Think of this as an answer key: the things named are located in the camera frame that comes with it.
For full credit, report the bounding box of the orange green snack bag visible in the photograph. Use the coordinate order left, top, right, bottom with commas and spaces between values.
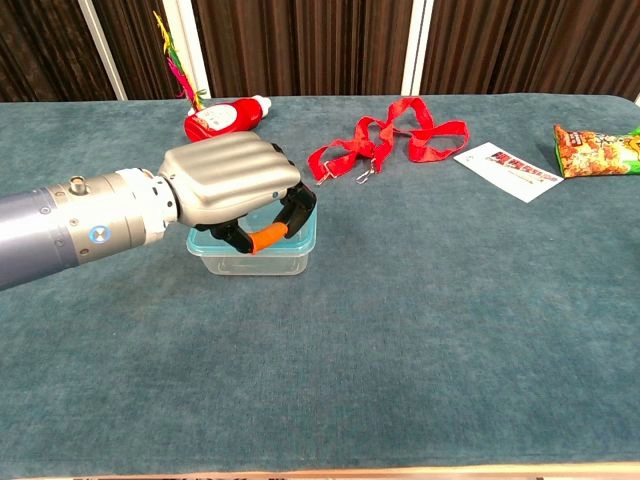
553, 123, 640, 179

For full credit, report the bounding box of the white double frame post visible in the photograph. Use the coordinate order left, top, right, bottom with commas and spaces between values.
401, 0, 435, 97

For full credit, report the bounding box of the colourful feather shuttlecock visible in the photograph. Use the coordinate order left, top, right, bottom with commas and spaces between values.
152, 10, 208, 113

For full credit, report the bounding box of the thin grey frame post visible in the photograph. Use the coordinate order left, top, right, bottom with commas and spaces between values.
77, 0, 129, 101

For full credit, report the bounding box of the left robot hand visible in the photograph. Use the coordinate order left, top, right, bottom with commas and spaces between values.
157, 131, 319, 256

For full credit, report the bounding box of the teal velvet tablecloth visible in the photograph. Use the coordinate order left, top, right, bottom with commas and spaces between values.
0, 94, 640, 476

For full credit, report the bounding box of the red lanyard ribbon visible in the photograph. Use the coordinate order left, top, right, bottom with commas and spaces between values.
306, 96, 471, 186

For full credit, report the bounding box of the wide white frame post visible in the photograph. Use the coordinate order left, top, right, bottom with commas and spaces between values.
159, 0, 211, 100

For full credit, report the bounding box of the blue plastic lid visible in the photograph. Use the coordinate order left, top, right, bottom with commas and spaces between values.
185, 202, 319, 257

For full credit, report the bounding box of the dark brown curtain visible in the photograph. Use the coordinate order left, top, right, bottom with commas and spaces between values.
0, 0, 640, 104

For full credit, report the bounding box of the red bottle with white cap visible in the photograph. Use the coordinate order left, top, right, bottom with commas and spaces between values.
183, 94, 273, 144

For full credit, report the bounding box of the clear plastic container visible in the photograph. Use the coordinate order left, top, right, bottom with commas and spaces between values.
197, 249, 310, 277

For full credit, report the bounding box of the white printed card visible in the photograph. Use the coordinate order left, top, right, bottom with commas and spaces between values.
453, 141, 565, 204

